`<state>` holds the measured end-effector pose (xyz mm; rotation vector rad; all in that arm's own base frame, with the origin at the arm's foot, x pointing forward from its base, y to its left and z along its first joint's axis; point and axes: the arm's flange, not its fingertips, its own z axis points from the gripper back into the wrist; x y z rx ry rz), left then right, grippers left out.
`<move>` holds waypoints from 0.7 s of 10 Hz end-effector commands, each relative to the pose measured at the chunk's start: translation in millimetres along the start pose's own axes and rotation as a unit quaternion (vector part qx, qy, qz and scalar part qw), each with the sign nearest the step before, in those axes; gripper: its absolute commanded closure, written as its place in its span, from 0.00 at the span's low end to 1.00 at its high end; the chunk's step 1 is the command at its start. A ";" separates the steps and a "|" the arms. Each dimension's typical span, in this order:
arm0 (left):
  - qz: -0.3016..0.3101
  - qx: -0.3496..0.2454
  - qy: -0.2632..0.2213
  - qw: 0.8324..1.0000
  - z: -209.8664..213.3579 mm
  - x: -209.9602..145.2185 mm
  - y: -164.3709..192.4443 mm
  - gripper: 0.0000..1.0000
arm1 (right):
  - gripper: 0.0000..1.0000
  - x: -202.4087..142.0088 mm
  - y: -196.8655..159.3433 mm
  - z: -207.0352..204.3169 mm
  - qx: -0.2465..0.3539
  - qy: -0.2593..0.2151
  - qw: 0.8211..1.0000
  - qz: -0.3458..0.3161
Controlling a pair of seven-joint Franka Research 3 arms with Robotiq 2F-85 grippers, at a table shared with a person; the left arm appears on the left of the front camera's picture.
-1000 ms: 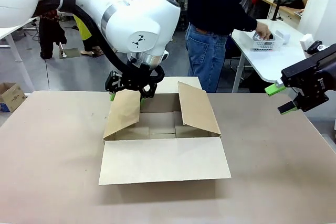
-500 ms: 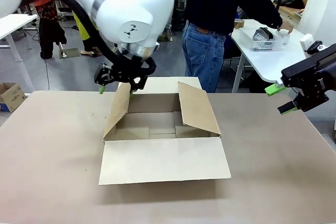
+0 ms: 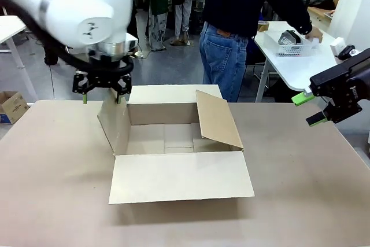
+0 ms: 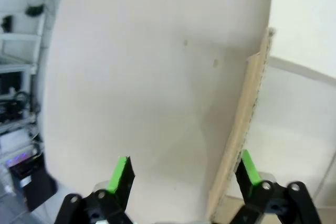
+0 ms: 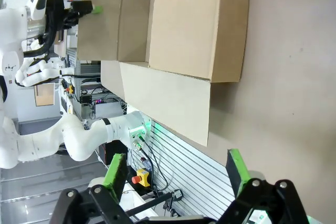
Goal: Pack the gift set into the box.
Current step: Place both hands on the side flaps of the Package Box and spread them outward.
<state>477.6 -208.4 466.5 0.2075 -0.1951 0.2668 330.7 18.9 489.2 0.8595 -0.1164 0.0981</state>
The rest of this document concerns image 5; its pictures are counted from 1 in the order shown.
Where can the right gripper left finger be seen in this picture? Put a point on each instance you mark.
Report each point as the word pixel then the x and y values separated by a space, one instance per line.
pixel 115 171

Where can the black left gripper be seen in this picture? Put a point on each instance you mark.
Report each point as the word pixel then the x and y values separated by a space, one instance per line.
pixel 82 7

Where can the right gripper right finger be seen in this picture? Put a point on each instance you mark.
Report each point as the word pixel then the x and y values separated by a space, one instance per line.
pixel 240 171

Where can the brown cardboard box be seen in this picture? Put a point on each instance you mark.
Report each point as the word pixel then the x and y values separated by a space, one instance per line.
pixel 197 24

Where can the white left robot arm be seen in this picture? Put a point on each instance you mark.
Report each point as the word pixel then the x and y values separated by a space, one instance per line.
pixel 26 145

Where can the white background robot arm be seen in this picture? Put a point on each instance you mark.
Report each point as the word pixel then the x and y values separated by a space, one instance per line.
pixel 39 73

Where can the yellow red emergency stop button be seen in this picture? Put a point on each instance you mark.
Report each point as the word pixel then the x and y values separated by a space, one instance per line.
pixel 141 178

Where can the black metal bar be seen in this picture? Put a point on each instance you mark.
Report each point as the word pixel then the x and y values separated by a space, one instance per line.
pixel 149 203

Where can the black power adapter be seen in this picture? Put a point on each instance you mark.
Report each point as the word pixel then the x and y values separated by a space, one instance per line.
pixel 178 193

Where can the aluminium equipment rack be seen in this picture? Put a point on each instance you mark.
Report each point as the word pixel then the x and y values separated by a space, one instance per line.
pixel 89 77

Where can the brown cardboard panel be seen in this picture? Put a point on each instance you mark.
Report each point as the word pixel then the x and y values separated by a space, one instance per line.
pixel 44 94

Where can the aluminium slotted table frame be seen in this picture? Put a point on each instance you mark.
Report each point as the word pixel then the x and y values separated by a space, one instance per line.
pixel 194 171

